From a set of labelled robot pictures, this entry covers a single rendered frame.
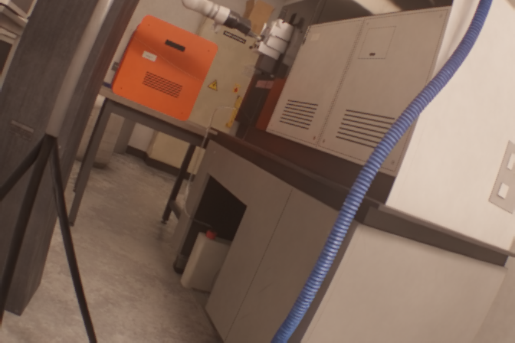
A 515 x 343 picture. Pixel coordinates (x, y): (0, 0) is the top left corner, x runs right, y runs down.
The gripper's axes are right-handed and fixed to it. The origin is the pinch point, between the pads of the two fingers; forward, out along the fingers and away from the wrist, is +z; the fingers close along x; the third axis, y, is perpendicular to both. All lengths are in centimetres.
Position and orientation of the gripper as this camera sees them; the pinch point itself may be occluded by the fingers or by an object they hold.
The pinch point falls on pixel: (258, 37)
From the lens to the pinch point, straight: 185.6
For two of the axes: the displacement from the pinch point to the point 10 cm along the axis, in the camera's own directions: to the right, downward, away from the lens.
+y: 5.3, -6.2, -5.8
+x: -0.6, -7.1, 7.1
